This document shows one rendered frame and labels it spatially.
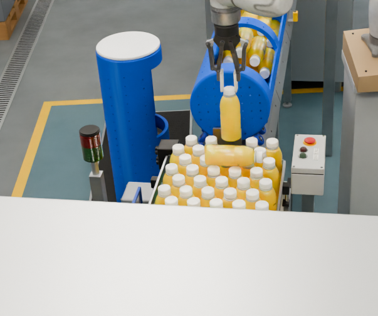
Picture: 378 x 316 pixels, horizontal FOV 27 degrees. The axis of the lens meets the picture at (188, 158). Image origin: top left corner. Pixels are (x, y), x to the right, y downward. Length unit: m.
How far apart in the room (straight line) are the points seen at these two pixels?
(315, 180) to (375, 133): 0.85
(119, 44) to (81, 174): 1.24
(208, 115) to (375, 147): 0.81
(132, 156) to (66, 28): 2.94
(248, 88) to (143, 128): 0.87
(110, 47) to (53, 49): 2.63
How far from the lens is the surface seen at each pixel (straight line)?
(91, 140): 2.37
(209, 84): 2.74
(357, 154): 3.30
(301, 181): 2.46
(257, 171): 2.45
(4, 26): 6.29
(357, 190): 3.40
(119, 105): 3.43
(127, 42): 3.46
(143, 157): 3.55
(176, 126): 4.54
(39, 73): 5.71
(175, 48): 5.83
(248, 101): 2.75
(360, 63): 3.12
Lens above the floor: 2.45
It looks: 33 degrees down
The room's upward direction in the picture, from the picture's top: 4 degrees counter-clockwise
